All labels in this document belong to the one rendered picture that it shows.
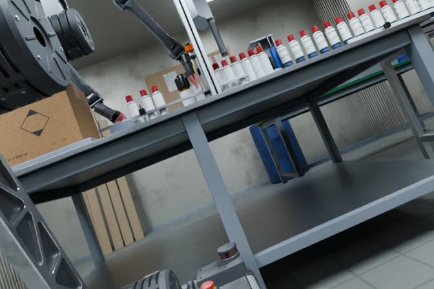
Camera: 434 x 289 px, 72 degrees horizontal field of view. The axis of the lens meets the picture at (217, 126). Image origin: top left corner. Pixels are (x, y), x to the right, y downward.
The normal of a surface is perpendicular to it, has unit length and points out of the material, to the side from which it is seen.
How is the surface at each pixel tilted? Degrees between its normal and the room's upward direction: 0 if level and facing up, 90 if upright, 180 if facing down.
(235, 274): 90
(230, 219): 90
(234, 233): 90
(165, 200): 90
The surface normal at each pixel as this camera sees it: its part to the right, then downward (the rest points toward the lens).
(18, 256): 0.22, 0.27
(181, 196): 0.07, -0.13
